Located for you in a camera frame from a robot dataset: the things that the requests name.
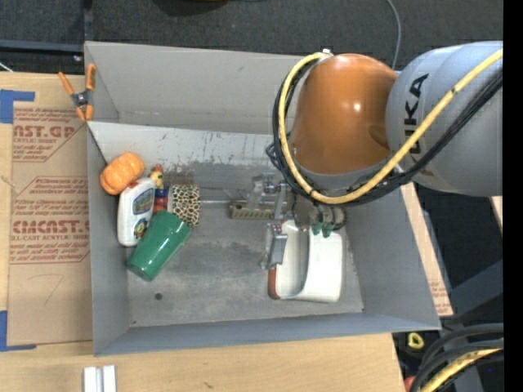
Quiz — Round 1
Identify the small colourful toy figure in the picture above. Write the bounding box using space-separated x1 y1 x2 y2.
148 165 170 216

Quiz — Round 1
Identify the orange toy pumpkin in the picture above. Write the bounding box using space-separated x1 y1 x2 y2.
99 151 146 196

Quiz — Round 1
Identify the leopard print roll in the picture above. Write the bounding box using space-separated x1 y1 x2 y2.
168 184 202 229

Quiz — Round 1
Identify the white scoop with red-brown edge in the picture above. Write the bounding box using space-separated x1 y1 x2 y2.
266 218 345 304

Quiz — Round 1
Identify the grey metal bin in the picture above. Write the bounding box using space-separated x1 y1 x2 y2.
83 41 443 357

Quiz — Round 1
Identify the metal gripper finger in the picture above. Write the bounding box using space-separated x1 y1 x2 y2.
260 222 289 270
227 202 279 221

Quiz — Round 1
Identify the brown cardboard board red print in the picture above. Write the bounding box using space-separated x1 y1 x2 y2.
0 71 454 353

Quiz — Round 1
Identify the green plastic cup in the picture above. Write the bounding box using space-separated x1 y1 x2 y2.
125 210 193 283

